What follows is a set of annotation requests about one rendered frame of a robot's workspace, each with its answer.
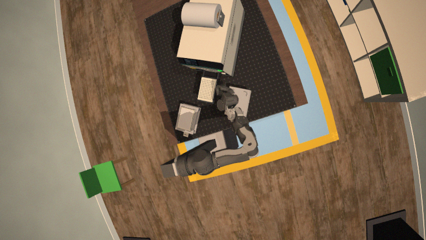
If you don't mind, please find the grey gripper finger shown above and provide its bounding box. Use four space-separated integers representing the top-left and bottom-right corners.
216 87 223 97
217 84 235 95

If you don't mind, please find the beige foil roll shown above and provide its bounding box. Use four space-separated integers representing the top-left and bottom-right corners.
181 2 222 28

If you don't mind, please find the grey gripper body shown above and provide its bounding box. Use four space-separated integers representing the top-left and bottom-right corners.
217 93 239 118

